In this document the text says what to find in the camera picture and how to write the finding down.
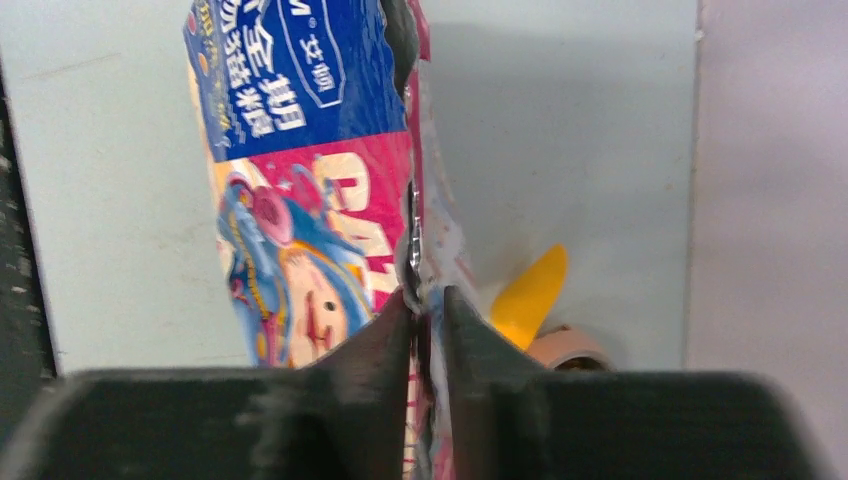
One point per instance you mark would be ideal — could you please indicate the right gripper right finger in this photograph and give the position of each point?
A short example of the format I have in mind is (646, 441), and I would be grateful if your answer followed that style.
(511, 418)

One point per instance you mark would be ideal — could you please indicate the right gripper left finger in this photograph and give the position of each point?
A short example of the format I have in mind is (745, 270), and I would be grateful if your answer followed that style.
(343, 417)

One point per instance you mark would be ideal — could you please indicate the pink double bowl stand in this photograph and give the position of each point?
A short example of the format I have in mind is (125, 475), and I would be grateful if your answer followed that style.
(569, 349)

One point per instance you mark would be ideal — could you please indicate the yellow plastic scoop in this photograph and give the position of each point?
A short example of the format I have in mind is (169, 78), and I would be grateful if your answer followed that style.
(521, 308)

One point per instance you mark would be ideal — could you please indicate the colourful pet food bag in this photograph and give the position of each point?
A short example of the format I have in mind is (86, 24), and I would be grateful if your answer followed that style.
(327, 179)

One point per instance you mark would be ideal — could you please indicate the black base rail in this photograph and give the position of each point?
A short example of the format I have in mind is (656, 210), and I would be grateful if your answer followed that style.
(27, 356)

